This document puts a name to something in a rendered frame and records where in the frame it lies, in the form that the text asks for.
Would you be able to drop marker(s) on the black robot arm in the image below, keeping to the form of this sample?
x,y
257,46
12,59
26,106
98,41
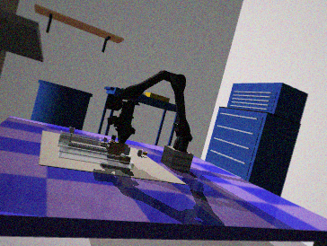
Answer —
x,y
178,83

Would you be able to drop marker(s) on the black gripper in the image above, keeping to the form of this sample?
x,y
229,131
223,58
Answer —
x,y
126,130

